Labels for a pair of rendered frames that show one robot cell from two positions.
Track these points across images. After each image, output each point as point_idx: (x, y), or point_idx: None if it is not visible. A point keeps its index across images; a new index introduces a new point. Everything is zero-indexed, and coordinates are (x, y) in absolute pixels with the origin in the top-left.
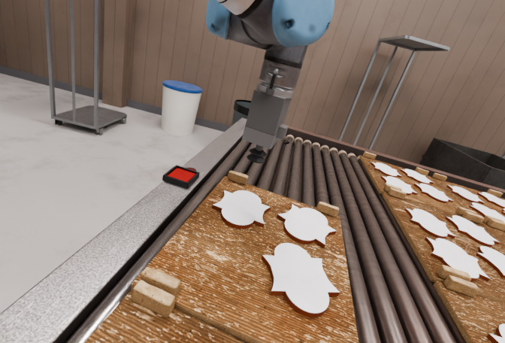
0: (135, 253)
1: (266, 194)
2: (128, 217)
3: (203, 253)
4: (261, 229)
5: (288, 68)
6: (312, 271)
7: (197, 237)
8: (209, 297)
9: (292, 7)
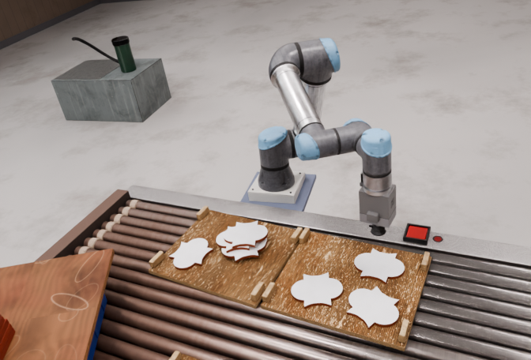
0: (331, 232)
1: (413, 285)
2: (356, 222)
3: (328, 249)
4: (357, 277)
5: (363, 173)
6: (318, 295)
7: (340, 246)
8: (301, 254)
9: (295, 146)
